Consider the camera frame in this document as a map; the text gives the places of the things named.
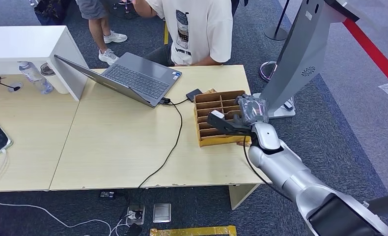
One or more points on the wooden card organizer box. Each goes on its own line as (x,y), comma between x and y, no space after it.
(213,130)

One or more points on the black wrist camera with pale box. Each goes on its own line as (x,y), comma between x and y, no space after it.
(225,123)

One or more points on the person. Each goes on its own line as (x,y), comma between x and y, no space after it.
(98,22)
(202,29)

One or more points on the grey open laptop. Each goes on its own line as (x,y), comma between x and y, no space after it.
(138,79)

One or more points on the open floor socket box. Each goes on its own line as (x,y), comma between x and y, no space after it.
(135,214)

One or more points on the silver floor socket cover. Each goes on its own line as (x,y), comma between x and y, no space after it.
(161,212)

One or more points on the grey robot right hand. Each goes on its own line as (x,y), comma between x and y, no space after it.
(253,110)

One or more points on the dark robot body bar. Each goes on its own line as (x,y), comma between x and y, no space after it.
(387,203)

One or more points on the silver kiosk stand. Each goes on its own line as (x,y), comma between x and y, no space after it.
(299,55)

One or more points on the small black flat device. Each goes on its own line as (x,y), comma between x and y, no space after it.
(194,94)

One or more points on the office chair base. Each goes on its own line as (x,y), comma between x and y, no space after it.
(126,4)

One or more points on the white cup with lid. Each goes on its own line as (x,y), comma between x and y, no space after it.
(54,81)

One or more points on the black stanchion pole with base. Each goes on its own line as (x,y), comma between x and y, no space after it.
(276,31)

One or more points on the clear plastic water bottle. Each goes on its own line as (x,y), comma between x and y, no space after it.
(34,78)

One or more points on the brown card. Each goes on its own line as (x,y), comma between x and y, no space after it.
(210,91)

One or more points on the chrome round stanchion base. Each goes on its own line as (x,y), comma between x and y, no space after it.
(266,70)

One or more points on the black bag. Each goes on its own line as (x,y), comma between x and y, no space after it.
(52,9)

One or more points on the red barrier belt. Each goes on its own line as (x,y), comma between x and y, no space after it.
(373,53)

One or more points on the pale table leg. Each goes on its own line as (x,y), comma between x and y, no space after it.
(241,194)

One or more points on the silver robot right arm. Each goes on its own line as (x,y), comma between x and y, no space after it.
(288,169)

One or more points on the white desk shelf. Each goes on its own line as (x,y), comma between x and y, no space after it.
(24,45)

